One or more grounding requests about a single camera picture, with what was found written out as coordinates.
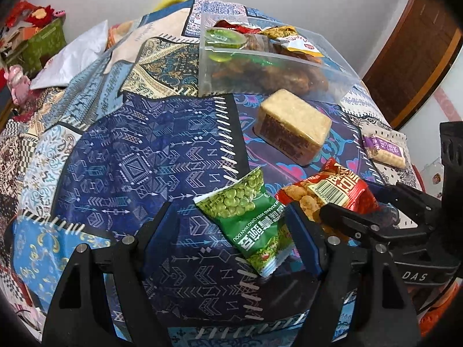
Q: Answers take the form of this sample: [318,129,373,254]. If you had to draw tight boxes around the red sausage packet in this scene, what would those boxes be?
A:
[213,19,262,32]

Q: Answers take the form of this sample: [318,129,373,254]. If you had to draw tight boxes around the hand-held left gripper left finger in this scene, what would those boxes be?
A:
[42,200,182,347]

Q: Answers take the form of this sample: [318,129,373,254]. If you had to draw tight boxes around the white pillow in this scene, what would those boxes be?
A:
[30,19,109,90]

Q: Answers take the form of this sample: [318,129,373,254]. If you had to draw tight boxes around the patchwork blanket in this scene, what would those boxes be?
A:
[0,0,427,347]

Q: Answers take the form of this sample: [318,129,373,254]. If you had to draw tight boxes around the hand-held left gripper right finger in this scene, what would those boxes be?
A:
[285,202,422,347]

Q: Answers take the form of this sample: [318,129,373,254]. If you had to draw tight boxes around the red peanut snack packet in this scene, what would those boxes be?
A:
[276,158,379,232]

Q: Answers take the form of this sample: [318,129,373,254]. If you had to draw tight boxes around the yellow foam tube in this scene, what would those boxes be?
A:
[155,0,193,10]

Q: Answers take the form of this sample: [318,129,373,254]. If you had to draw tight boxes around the brown nut packet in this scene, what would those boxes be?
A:
[243,34,287,56]

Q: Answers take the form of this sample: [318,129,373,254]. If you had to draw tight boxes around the brown wooden door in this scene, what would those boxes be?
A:
[361,0,463,131]

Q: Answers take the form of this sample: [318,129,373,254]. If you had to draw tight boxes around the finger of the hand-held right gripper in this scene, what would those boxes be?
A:
[370,181,439,229]
[320,202,399,252]

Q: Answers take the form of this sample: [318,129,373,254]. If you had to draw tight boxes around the pink toy figure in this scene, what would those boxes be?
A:
[6,64,32,104]

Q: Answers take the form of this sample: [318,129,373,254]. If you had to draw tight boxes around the small pale biscuit packet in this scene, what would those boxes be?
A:
[362,133,408,169]

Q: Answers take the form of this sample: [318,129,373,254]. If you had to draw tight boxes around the green storage box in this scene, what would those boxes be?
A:
[14,17,68,77]

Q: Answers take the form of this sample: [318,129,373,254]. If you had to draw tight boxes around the rice cake packet brown label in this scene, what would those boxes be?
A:
[252,88,333,166]

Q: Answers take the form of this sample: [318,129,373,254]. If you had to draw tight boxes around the clear plastic container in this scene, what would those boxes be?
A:
[198,14,359,99]

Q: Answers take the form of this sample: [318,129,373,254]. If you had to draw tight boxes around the pile of colourful cloths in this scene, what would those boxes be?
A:
[0,0,67,49]

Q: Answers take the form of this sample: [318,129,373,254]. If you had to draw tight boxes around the orange snack packet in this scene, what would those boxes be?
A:
[260,25,325,59]

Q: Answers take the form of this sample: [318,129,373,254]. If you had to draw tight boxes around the white wardrobe door pink hearts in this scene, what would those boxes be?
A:
[394,66,463,203]

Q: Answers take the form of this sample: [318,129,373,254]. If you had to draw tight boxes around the green pea snack packet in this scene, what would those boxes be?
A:
[194,166,291,278]

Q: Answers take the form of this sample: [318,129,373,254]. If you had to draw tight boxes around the thin green strip packet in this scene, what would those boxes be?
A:
[230,55,276,66]

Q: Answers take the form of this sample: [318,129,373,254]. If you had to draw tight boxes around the green jelly cup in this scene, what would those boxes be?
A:
[204,28,251,50]

